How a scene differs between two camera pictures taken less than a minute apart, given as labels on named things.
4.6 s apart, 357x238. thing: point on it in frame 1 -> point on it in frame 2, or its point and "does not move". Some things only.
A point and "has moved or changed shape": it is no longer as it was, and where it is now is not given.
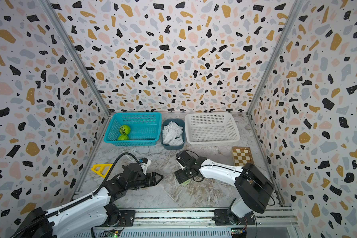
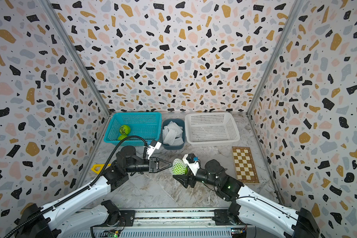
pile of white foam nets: (172, 134) does not move
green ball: (186, 183) has moved or changed shape
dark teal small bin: (180, 122) does not move
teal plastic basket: (141, 129) does not move
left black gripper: (153, 182) -> (152, 168)
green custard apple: (125, 129) does not move
